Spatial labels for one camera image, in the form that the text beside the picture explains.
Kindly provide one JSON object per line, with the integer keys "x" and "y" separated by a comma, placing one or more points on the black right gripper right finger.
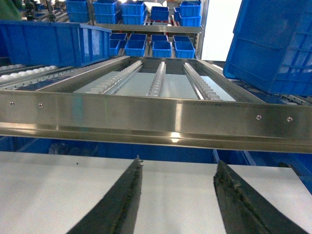
{"x": 244, "y": 210}

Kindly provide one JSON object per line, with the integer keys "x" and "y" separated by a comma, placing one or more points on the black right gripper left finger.
{"x": 116, "y": 212}

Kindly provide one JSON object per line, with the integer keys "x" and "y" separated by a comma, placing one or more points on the stainless steel roller shelf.
{"x": 246, "y": 123}

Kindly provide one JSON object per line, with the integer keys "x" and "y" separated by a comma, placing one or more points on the large blue bin on shelf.
{"x": 55, "y": 43}

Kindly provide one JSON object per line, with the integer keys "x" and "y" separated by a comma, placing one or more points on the large blue bin right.
{"x": 272, "y": 46}

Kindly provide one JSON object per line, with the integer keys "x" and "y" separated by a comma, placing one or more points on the person in green shirt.
{"x": 10, "y": 9}

